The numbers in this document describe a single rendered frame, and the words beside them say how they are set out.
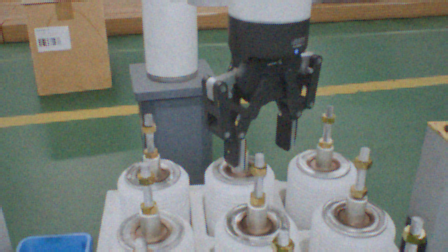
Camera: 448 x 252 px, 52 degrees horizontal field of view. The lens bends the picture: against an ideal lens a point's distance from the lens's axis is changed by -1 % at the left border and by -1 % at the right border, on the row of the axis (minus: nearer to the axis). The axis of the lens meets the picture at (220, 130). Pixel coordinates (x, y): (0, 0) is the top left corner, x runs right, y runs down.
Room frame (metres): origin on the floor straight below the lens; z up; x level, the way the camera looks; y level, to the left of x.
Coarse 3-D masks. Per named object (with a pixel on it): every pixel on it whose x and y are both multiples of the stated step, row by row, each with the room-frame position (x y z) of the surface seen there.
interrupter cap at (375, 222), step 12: (324, 204) 0.45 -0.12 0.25; (336, 204) 0.45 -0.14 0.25; (372, 204) 0.45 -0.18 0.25; (324, 216) 0.43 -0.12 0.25; (336, 216) 0.43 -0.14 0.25; (372, 216) 0.43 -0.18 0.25; (384, 216) 0.43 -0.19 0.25; (336, 228) 0.41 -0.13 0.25; (348, 228) 0.41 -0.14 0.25; (360, 228) 0.41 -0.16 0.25; (372, 228) 0.41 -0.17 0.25; (384, 228) 0.41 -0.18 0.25
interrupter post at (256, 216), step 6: (252, 204) 0.42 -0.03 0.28; (264, 204) 0.42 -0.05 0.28; (252, 210) 0.41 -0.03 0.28; (258, 210) 0.41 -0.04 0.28; (264, 210) 0.41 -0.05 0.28; (252, 216) 0.41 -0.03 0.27; (258, 216) 0.41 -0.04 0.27; (264, 216) 0.41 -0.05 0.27; (252, 222) 0.41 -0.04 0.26; (258, 222) 0.41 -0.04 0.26; (264, 222) 0.41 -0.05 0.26; (252, 228) 0.41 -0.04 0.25; (258, 228) 0.41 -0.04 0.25
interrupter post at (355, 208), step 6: (348, 198) 0.43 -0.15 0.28; (354, 198) 0.43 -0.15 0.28; (366, 198) 0.43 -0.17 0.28; (348, 204) 0.43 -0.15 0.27; (354, 204) 0.42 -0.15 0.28; (360, 204) 0.42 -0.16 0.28; (348, 210) 0.43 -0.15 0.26; (354, 210) 0.42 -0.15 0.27; (360, 210) 0.42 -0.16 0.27; (348, 216) 0.43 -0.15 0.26; (354, 216) 0.42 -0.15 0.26; (360, 216) 0.42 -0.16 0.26; (354, 222) 0.42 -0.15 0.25
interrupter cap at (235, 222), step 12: (240, 204) 0.45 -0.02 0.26; (228, 216) 0.43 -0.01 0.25; (240, 216) 0.43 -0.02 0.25; (276, 216) 0.43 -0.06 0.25; (228, 228) 0.41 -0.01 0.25; (240, 228) 0.41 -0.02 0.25; (264, 228) 0.41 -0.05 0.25; (276, 228) 0.41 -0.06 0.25; (240, 240) 0.39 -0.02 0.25; (252, 240) 0.39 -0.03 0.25; (264, 240) 0.39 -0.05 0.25
